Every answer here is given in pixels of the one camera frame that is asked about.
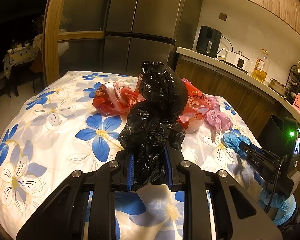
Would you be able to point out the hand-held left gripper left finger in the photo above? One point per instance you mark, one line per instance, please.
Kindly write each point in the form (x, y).
(130, 170)

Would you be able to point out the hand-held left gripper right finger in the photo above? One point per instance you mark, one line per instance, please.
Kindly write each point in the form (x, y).
(168, 170)

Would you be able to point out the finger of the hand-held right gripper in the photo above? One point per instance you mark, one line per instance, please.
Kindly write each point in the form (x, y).
(257, 163)
(255, 150)

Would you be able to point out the black trash bin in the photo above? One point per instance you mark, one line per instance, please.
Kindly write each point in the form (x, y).
(270, 130)

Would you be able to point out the blue disposable glove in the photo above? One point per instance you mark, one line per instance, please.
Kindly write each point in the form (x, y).
(231, 141)

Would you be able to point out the purple plastic bag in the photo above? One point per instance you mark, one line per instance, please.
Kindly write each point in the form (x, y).
(217, 117)

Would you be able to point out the black plastic bag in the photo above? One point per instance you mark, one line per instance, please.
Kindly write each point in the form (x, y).
(160, 92)

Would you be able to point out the person's right hand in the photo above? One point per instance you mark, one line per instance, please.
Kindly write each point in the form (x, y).
(285, 207)

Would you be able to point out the steel pot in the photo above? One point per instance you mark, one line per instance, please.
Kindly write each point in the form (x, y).
(277, 87)

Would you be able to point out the red and white plastic bag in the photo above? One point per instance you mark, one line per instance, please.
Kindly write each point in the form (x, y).
(197, 100)
(107, 105)

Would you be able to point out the cooking oil bottle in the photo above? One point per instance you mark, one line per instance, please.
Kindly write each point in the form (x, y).
(260, 72)

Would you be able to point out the black dish rack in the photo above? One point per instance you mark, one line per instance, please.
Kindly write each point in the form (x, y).
(295, 80)

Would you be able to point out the kitchen counter with wooden cabinets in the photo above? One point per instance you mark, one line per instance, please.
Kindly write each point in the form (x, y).
(215, 80)

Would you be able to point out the white slow cooker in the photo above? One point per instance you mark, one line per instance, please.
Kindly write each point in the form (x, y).
(236, 60)

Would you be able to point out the blue floral tablecloth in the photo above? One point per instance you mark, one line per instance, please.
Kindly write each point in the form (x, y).
(52, 120)

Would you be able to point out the black air fryer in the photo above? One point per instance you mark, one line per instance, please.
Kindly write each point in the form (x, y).
(207, 40)

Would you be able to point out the wooden framed glass door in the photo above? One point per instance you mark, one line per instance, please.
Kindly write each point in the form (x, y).
(51, 42)

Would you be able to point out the steel refrigerator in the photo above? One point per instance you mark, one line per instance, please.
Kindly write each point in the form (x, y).
(145, 17)

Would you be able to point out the dining table with dotted cloth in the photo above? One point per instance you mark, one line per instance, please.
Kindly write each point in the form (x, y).
(20, 55)

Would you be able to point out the wall switch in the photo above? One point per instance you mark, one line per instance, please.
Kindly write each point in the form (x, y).
(223, 16)

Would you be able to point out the wooden wall cabinets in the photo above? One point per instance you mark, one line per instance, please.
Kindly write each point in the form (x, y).
(265, 0)

